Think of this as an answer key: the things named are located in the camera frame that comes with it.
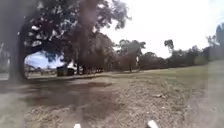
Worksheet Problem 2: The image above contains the dark low structure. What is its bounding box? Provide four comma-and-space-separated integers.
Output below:
56, 65, 76, 78

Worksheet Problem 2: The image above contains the big tree with dark trunk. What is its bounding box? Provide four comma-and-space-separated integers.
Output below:
0, 0, 132, 83

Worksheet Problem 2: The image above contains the green grass field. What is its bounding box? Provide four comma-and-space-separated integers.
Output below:
0, 63, 224, 128

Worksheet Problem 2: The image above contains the row of trees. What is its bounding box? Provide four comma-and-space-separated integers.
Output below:
99, 23, 224, 72

